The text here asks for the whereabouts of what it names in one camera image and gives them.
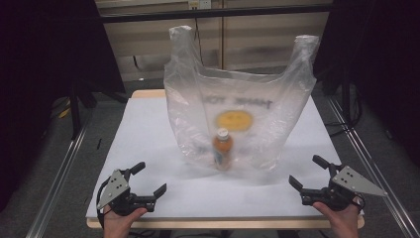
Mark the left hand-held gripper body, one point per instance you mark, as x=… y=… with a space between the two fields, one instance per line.
x=115 y=190

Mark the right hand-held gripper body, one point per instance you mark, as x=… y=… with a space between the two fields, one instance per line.
x=346 y=186

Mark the translucent white plastic bag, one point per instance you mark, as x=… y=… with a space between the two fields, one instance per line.
x=264 y=132

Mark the orange drink bottle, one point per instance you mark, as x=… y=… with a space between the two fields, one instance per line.
x=223 y=148

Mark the person's right hand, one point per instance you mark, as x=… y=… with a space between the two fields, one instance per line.
x=343 y=219

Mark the person's left hand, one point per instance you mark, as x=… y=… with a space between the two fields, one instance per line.
x=120 y=223

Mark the white table cover sheet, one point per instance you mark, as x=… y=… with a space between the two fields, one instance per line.
x=148 y=165

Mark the small black stick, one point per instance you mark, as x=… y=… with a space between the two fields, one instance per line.
x=99 y=143

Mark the black metal stand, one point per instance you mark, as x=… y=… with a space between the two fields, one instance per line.
x=75 y=109
x=345 y=95

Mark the yellow floor object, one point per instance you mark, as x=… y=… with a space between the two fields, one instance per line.
x=64 y=112

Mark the black curtain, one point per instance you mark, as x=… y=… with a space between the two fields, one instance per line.
x=379 y=49
x=39 y=66

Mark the black horizontal bar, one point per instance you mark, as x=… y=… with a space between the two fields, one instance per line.
x=214 y=13

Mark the metal floor rail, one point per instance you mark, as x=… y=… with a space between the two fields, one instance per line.
x=57 y=178
x=373 y=168

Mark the white wall outlet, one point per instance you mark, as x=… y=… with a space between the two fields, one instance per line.
x=199 y=4

